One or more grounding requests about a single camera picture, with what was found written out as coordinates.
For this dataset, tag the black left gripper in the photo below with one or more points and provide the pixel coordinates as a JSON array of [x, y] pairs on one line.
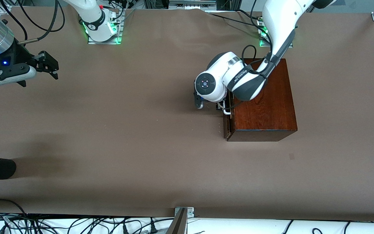
[[197, 98]]

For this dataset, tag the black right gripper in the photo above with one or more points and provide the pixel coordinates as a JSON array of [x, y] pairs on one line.
[[23, 56]]

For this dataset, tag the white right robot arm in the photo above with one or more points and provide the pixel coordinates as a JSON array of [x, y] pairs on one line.
[[89, 16]]

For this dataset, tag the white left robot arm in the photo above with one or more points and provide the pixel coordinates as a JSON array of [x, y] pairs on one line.
[[281, 26]]

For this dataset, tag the dark brown wooden cabinet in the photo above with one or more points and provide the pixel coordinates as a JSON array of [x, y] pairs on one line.
[[265, 107]]

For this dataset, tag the dark metal equipment rack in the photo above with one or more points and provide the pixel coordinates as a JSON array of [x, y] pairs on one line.
[[190, 4]]

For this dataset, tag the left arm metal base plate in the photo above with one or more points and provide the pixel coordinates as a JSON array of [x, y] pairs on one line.
[[263, 44]]

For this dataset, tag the metal bracket with dark post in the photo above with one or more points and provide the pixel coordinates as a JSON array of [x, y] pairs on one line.
[[182, 217]]

